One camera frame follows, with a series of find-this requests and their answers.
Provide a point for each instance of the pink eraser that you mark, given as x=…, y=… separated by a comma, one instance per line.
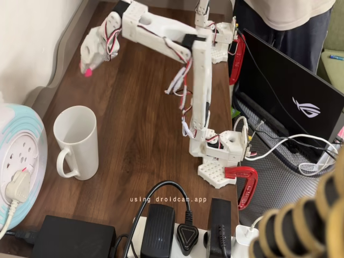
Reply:
x=88, y=72

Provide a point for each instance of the white idle robot arm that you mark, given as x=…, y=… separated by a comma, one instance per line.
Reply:
x=223, y=35

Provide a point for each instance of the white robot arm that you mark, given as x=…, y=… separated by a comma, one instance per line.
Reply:
x=201, y=88

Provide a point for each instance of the white ceramic mug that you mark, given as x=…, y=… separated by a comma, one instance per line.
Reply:
x=78, y=145

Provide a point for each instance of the red c-clamp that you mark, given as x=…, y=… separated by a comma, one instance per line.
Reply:
x=237, y=61
x=246, y=182

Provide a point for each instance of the black laptop power brick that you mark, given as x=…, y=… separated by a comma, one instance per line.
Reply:
x=72, y=239

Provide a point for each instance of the ribbed black power adapter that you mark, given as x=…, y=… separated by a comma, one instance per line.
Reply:
x=158, y=231

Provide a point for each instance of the black laptop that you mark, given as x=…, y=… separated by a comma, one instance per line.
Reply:
x=282, y=80

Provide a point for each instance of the person in beige shirt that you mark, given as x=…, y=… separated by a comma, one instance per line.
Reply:
x=290, y=16

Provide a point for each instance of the narrow black power adapter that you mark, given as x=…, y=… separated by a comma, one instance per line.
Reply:
x=219, y=231

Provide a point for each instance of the white power strip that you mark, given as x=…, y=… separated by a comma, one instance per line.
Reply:
x=201, y=251

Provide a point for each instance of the grey mesh mat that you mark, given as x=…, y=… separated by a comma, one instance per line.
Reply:
x=276, y=182

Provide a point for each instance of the white usb charger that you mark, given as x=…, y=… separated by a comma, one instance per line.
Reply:
x=243, y=239

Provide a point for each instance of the green cushion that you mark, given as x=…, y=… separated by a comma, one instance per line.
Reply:
x=334, y=32

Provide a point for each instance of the blue pen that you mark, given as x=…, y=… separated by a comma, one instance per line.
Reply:
x=337, y=56

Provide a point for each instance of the gold black flexible tripod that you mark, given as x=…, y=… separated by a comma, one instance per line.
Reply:
x=295, y=223

